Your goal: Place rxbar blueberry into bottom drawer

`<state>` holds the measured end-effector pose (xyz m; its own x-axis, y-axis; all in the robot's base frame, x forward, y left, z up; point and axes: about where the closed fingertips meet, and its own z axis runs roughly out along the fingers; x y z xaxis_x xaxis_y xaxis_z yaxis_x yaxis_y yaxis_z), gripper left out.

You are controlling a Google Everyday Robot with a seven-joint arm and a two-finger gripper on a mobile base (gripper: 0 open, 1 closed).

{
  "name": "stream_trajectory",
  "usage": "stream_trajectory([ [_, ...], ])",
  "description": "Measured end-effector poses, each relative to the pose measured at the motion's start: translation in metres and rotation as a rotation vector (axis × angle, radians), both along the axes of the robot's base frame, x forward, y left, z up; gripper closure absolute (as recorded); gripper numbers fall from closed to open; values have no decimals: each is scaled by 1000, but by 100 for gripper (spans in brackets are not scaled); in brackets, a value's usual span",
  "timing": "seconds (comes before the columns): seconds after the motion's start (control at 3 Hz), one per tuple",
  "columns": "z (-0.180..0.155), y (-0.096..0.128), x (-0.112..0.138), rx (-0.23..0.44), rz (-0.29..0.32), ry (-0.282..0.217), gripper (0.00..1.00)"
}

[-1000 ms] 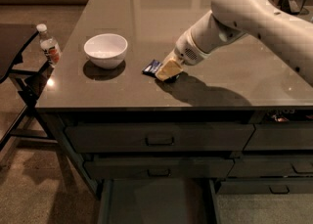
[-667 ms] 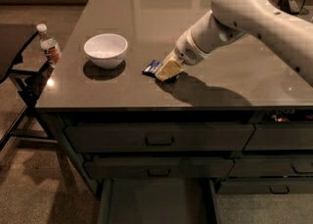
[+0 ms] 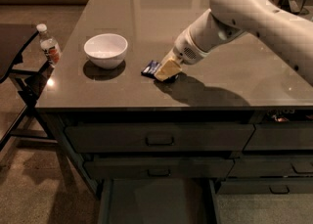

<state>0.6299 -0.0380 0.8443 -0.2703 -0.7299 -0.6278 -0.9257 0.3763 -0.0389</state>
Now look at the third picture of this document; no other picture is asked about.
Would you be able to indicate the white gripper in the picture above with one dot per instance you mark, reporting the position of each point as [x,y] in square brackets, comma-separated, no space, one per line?
[185,50]

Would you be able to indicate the blue rxbar blueberry wrapper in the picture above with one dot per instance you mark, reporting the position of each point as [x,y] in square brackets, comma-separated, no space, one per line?
[150,70]

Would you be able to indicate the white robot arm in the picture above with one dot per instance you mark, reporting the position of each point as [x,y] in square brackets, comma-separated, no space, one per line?
[287,35]

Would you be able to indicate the top left drawer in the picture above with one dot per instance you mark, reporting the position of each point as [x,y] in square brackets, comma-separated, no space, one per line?
[158,137]

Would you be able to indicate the middle left drawer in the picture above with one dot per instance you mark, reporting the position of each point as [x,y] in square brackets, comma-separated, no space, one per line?
[158,167]

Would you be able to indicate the top right drawer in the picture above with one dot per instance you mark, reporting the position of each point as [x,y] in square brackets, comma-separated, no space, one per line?
[281,136]

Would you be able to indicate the open bottom left drawer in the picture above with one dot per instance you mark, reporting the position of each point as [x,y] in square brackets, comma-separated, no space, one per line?
[159,201]

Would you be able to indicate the bottom right drawer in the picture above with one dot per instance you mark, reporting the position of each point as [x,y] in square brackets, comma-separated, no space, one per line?
[283,186]

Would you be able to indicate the middle right drawer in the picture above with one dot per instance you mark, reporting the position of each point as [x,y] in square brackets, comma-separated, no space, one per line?
[281,166]

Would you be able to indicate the white ceramic bowl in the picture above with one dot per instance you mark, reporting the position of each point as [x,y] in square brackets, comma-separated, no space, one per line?
[106,50]

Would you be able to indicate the clear plastic water bottle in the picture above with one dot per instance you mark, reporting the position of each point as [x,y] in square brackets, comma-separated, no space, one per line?
[49,45]

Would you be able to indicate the black chair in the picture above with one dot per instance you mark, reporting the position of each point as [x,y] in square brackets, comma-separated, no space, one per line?
[14,38]

